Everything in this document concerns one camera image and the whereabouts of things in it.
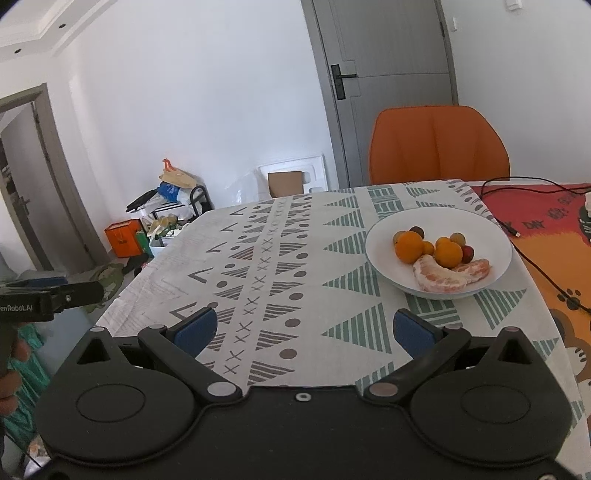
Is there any peeled pomelo segment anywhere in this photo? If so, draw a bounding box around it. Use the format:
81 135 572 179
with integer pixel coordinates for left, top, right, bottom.
453 259 491 284
413 255 468 293

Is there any black usb cable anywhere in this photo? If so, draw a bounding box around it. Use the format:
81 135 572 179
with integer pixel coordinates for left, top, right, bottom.
479 176 591 316

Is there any white foam packaging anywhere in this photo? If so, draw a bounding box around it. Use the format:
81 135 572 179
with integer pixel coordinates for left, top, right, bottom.
259 156 329 198

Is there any white wall switch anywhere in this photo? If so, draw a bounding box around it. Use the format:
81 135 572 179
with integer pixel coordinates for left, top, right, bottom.
505 0 523 11

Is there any brown cardboard box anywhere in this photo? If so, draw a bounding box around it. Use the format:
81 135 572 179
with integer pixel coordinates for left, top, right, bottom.
267 171 304 198

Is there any black door handle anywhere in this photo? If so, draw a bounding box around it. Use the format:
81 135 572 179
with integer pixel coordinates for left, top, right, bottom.
329 64 358 100

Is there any dark brown small fruit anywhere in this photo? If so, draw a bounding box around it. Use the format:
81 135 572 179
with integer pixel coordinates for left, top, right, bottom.
410 226 425 239

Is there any small orange kumquat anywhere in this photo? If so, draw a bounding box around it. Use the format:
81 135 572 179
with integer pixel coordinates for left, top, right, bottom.
423 241 435 255

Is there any orange red cartoon mat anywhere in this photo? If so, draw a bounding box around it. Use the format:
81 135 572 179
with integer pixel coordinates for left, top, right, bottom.
472 176 590 386

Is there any black wire rack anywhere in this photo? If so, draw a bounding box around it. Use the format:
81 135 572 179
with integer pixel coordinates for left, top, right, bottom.
189 184 214 218

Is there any dark red small fruit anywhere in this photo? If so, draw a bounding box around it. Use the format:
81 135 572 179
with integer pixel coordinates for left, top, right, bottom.
462 245 475 264

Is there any grey door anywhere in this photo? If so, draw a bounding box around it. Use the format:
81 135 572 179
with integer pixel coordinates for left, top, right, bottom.
301 0 458 187

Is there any white round plate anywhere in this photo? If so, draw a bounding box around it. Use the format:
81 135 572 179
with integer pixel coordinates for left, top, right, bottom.
365 206 513 300

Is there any white power adapter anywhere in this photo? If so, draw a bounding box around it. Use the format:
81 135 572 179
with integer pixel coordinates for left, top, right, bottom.
584 192 591 217

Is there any person's left hand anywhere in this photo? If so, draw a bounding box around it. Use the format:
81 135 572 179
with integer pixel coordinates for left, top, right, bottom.
0 339 30 417

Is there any patterned white tablecloth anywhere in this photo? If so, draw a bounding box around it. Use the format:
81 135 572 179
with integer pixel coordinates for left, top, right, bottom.
94 178 591 444

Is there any orange tangerine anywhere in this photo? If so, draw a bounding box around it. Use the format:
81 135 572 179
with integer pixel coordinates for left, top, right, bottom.
394 231 424 265
433 237 463 269

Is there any paper bag orange handle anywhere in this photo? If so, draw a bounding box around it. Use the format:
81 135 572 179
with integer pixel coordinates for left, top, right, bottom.
159 158 197 189

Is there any olive brown small fruit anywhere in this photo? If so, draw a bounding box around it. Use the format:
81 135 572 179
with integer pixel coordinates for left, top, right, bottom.
449 232 466 247

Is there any orange chair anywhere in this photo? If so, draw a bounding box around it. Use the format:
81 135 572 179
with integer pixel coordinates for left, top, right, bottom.
369 105 511 185

